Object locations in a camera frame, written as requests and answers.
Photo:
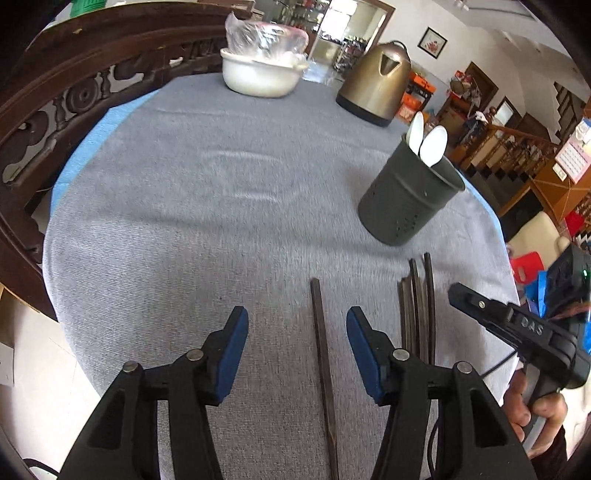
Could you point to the red plastic stool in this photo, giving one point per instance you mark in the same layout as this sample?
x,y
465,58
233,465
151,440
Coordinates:
x,y
528,267

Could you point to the cream armchair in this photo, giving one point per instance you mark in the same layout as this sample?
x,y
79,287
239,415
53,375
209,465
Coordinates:
x,y
535,235

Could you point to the grey tablecloth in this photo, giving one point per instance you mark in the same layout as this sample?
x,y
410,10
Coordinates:
x,y
207,207

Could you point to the person's right hand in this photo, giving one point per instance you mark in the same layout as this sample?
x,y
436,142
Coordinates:
x,y
547,415

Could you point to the dark wooden chopstick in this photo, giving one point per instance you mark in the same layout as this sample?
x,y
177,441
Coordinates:
x,y
430,304
323,369
414,295
422,314

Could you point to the dark grey utensil holder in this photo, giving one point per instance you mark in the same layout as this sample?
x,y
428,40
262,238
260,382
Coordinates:
x,y
406,198

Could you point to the white ceramic pot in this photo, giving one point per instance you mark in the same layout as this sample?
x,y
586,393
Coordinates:
x,y
258,76

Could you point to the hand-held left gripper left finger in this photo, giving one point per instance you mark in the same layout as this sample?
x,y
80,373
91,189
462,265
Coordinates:
x,y
233,350

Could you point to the bronze electric kettle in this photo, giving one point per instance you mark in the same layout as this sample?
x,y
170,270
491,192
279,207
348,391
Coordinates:
x,y
376,78

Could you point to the clear plastic bag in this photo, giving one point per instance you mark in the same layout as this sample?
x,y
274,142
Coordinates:
x,y
268,37

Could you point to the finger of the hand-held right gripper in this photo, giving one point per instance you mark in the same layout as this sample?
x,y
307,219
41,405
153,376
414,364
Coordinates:
x,y
480,307

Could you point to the blue table cover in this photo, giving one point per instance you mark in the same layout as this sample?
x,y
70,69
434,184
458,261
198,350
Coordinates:
x,y
87,147

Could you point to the carved dark wooden chair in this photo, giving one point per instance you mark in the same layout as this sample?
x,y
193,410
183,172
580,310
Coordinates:
x,y
55,69

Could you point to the wooden staircase railing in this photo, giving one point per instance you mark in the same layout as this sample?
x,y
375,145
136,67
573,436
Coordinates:
x,y
508,147

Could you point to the person's right forearm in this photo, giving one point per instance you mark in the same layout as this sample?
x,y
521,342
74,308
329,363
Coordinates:
x,y
551,445

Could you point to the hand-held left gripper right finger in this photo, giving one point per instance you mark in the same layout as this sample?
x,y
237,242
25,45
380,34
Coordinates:
x,y
362,350

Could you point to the pink wall calendar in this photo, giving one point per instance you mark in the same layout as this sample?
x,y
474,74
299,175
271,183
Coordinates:
x,y
575,154

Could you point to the orange gift boxes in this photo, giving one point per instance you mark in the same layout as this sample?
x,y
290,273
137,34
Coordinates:
x,y
415,94

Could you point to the framed wall picture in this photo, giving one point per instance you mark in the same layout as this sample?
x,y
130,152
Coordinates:
x,y
432,42

